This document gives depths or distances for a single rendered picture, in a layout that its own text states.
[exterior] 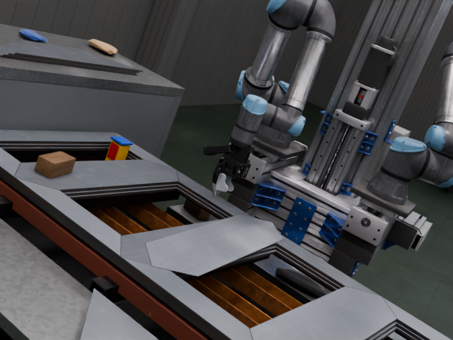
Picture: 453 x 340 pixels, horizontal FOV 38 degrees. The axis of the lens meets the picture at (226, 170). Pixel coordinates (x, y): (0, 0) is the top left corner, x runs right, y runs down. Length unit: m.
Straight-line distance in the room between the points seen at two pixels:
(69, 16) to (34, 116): 3.16
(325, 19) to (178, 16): 4.17
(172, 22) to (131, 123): 3.64
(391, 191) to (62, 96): 1.24
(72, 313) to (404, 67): 1.62
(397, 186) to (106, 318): 1.31
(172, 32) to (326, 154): 3.94
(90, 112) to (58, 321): 1.21
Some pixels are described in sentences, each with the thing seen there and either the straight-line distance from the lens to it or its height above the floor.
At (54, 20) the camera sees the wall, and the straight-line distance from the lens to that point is 5.39.
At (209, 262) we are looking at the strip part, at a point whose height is 0.84.
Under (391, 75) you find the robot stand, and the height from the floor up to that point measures 1.45.
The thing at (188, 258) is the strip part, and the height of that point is 0.84.
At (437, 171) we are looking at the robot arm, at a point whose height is 1.20.
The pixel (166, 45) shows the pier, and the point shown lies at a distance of 6.37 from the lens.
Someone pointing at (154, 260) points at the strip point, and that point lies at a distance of 1.71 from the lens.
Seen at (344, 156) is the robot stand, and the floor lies 1.10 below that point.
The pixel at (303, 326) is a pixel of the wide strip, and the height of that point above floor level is 0.84.
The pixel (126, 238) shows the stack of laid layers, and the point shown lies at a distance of 1.78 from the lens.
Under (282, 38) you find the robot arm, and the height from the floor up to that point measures 1.44.
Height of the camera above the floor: 1.57
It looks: 15 degrees down
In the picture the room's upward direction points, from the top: 22 degrees clockwise
